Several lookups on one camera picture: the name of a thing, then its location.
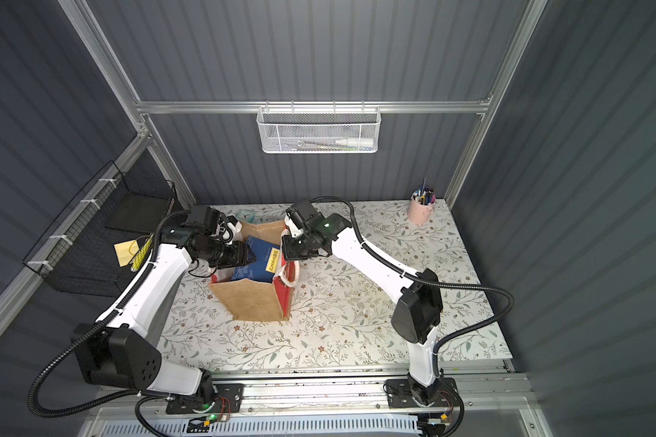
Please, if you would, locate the blue book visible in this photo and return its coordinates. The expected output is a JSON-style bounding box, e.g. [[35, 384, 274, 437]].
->
[[231, 237, 281, 283]]

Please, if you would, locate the jute canvas bag red trim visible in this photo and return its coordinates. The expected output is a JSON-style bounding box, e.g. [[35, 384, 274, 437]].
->
[[209, 220, 300, 322]]

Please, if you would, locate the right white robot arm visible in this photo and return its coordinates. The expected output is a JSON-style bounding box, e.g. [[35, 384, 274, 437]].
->
[[281, 196, 515, 406]]

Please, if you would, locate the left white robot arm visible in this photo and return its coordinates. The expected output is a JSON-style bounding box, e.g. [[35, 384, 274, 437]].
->
[[27, 206, 250, 418]]

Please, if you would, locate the yellow pen in basket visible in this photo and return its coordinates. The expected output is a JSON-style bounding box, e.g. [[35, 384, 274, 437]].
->
[[129, 235, 153, 272]]

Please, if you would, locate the black tray in side basket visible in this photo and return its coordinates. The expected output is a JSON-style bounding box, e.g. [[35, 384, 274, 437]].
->
[[104, 193, 171, 234]]

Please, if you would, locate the white marker in basket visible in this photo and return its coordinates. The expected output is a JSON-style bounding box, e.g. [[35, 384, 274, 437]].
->
[[329, 138, 375, 150]]

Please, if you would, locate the yellow sticky note pad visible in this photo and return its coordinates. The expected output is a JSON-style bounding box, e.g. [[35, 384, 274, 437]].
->
[[114, 240, 140, 267]]

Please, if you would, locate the pink pen cup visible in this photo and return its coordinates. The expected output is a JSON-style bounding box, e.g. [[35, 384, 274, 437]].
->
[[407, 178, 437, 226]]

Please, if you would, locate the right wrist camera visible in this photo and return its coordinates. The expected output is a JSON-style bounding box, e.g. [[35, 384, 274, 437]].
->
[[285, 200, 317, 238]]

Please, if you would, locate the white wire wall basket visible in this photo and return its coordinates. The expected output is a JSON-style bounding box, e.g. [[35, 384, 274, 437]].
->
[[256, 106, 382, 155]]

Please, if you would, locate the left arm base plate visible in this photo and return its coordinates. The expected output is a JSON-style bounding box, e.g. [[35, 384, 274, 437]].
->
[[166, 383, 245, 415]]

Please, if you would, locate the black wire side basket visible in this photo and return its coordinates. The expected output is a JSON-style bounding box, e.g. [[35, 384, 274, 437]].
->
[[23, 163, 180, 297]]

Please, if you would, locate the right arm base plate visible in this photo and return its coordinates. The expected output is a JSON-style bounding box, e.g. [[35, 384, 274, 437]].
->
[[382, 377, 461, 411]]

